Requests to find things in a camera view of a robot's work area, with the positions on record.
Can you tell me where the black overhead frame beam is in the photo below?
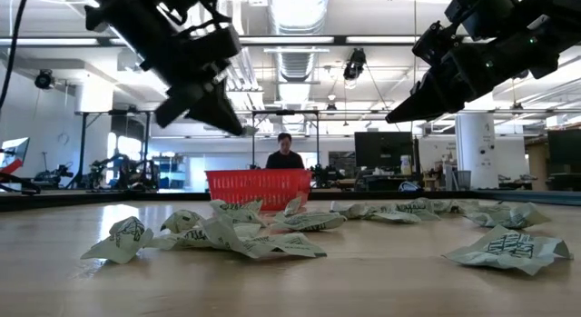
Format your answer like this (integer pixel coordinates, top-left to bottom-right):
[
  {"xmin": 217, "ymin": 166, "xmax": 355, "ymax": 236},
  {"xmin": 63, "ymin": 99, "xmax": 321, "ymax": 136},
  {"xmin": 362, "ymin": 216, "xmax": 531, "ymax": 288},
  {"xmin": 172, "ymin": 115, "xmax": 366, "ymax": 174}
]
[{"xmin": 0, "ymin": 34, "xmax": 421, "ymax": 47}]

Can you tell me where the black computer monitor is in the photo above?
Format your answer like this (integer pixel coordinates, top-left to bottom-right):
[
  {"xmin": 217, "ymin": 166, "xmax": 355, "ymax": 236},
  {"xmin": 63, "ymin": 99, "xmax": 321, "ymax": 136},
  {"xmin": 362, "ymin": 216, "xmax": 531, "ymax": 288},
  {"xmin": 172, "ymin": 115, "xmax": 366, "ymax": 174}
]
[
  {"xmin": 547, "ymin": 128, "xmax": 581, "ymax": 167},
  {"xmin": 354, "ymin": 131, "xmax": 415, "ymax": 170}
]

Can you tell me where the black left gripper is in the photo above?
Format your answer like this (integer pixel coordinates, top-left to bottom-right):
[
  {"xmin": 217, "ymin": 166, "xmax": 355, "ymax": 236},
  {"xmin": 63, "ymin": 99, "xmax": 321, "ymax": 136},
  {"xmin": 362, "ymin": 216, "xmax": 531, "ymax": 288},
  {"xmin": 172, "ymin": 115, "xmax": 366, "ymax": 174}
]
[{"xmin": 135, "ymin": 25, "xmax": 246, "ymax": 136}]

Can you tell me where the dark cluttered desk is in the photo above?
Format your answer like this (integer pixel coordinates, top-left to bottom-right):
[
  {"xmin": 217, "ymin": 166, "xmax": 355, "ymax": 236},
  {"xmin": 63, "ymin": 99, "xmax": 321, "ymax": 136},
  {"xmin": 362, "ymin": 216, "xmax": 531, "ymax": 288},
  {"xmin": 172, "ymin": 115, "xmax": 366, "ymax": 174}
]
[{"xmin": 338, "ymin": 169, "xmax": 448, "ymax": 193}]

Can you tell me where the black hanging cable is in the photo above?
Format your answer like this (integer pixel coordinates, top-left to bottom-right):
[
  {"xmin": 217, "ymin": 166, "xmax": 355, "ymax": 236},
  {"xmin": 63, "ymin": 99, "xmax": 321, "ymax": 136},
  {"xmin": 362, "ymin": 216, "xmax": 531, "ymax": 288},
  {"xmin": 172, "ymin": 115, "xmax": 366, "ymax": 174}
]
[{"xmin": 0, "ymin": 0, "xmax": 31, "ymax": 110}]

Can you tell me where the silver ventilation duct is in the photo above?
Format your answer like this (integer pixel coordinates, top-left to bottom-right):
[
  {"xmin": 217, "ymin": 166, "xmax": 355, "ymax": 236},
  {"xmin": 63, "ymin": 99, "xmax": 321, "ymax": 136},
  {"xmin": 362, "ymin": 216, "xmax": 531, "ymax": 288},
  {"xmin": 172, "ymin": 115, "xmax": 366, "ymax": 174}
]
[{"xmin": 266, "ymin": 0, "xmax": 330, "ymax": 82}]

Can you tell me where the black ceiling spotlight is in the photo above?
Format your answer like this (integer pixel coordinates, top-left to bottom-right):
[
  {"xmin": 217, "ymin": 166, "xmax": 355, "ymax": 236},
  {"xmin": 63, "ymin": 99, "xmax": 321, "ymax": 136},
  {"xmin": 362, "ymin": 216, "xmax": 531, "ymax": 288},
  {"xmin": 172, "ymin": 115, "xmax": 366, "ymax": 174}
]
[
  {"xmin": 342, "ymin": 47, "xmax": 368, "ymax": 82},
  {"xmin": 34, "ymin": 69, "xmax": 56, "ymax": 91}
]

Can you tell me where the black background rig frame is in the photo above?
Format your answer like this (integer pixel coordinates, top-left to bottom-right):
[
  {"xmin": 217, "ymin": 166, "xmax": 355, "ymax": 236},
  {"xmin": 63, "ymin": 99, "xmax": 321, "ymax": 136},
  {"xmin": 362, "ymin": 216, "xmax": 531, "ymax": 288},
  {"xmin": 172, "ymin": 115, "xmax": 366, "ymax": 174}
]
[
  {"xmin": 74, "ymin": 109, "xmax": 153, "ymax": 190},
  {"xmin": 251, "ymin": 109, "xmax": 321, "ymax": 169}
]

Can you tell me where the white round pillar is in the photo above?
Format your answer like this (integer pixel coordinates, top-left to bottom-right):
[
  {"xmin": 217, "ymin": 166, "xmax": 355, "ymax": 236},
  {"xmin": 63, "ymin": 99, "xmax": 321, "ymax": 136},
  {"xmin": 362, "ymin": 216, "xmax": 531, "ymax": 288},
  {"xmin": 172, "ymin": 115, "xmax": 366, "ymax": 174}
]
[{"xmin": 455, "ymin": 112, "xmax": 499, "ymax": 190}]

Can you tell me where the dark wall board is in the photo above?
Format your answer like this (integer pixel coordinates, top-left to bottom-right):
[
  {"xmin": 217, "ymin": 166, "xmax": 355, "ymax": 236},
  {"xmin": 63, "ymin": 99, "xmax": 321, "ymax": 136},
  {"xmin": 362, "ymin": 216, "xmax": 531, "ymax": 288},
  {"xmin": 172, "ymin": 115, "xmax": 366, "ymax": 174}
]
[{"xmin": 327, "ymin": 151, "xmax": 358, "ymax": 173}]

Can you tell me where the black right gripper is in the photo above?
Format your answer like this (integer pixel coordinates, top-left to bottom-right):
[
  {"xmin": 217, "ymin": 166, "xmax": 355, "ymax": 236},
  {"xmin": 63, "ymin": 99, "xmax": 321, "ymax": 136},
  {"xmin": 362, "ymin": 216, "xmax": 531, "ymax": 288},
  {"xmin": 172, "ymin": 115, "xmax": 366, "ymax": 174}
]
[{"xmin": 385, "ymin": 30, "xmax": 562, "ymax": 124}]

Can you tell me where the tilted grey computer monitor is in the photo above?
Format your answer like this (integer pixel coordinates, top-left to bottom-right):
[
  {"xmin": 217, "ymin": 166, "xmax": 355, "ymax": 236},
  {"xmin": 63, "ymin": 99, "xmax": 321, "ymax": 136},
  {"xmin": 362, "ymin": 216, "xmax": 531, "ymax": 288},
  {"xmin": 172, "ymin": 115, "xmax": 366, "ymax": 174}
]
[{"xmin": 0, "ymin": 137, "xmax": 31, "ymax": 170}]

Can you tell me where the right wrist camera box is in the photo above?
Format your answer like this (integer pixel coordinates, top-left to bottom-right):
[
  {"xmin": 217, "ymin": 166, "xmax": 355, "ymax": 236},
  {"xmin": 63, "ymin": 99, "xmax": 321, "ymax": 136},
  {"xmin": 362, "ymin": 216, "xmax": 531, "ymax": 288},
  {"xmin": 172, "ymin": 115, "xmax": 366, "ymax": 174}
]
[{"xmin": 411, "ymin": 20, "xmax": 455, "ymax": 66}]

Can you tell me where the red bar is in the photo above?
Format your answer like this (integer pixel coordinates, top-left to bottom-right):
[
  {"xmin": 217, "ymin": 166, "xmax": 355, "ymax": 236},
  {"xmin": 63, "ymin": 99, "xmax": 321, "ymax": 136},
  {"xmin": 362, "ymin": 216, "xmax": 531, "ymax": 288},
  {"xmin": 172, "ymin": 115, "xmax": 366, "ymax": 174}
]
[{"xmin": 0, "ymin": 158, "xmax": 26, "ymax": 175}]

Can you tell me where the person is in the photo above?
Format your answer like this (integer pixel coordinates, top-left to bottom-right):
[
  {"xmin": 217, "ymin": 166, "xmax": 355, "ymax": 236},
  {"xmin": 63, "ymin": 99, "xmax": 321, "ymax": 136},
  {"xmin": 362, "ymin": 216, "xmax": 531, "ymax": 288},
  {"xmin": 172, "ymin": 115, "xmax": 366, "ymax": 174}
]
[{"xmin": 264, "ymin": 132, "xmax": 306, "ymax": 170}]

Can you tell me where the red plastic basket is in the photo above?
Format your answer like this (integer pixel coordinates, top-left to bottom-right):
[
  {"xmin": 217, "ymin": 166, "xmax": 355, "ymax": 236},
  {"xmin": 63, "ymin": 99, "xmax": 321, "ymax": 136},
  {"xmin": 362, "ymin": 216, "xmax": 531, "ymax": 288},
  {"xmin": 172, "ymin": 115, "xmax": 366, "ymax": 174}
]
[{"xmin": 204, "ymin": 168, "xmax": 313, "ymax": 213}]

